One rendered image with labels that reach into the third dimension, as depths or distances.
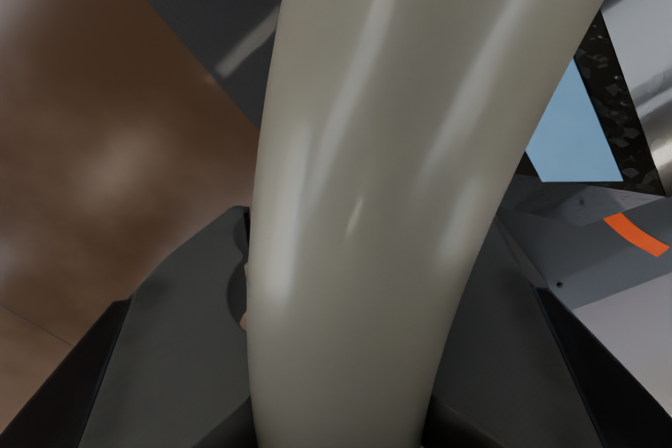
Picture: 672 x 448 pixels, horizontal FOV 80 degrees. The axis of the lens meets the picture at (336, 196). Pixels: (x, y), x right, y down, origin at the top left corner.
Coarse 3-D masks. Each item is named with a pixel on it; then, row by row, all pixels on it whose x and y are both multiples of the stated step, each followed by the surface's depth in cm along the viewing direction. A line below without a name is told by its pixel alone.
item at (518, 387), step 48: (480, 288) 9; (528, 288) 9; (480, 336) 8; (528, 336) 8; (480, 384) 7; (528, 384) 7; (432, 432) 7; (480, 432) 6; (528, 432) 6; (576, 432) 6
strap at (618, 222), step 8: (616, 216) 116; (624, 216) 116; (616, 224) 118; (624, 224) 118; (632, 224) 118; (624, 232) 119; (632, 232) 119; (640, 232) 119; (632, 240) 121; (640, 240) 121; (648, 240) 121; (656, 240) 121; (648, 248) 122; (656, 248) 122; (664, 248) 122; (656, 256) 124
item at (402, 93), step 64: (320, 0) 3; (384, 0) 3; (448, 0) 3; (512, 0) 3; (576, 0) 3; (320, 64) 3; (384, 64) 3; (448, 64) 3; (512, 64) 3; (320, 128) 4; (384, 128) 3; (448, 128) 3; (512, 128) 4; (256, 192) 5; (320, 192) 4; (384, 192) 4; (448, 192) 4; (256, 256) 5; (320, 256) 4; (384, 256) 4; (448, 256) 4; (256, 320) 5; (320, 320) 4; (384, 320) 4; (448, 320) 5; (256, 384) 6; (320, 384) 5; (384, 384) 5
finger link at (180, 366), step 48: (192, 240) 11; (240, 240) 12; (144, 288) 9; (192, 288) 9; (240, 288) 10; (144, 336) 8; (192, 336) 8; (240, 336) 8; (144, 384) 7; (192, 384) 7; (240, 384) 7; (96, 432) 6; (144, 432) 6; (192, 432) 6; (240, 432) 7
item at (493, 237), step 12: (492, 228) 108; (504, 228) 115; (492, 240) 105; (504, 240) 102; (504, 252) 99; (516, 252) 104; (516, 264) 95; (528, 264) 113; (528, 276) 94; (540, 276) 124
